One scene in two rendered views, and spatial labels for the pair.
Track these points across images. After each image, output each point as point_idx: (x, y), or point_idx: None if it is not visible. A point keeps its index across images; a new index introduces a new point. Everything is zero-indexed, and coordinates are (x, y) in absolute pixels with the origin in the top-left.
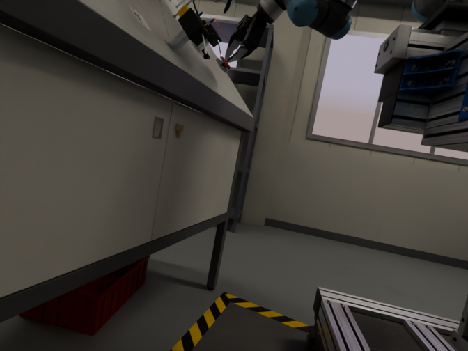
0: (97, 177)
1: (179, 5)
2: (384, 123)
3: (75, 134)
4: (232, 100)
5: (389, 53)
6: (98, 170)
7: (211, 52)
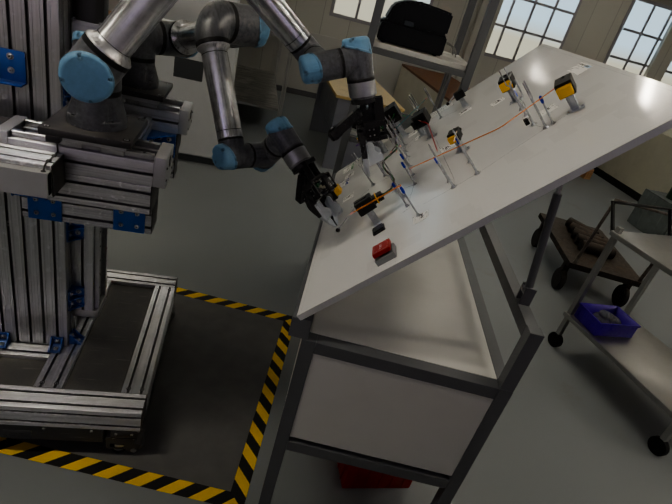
0: None
1: (450, 183)
2: (154, 225)
3: None
4: (315, 267)
5: (171, 168)
6: None
7: (411, 239)
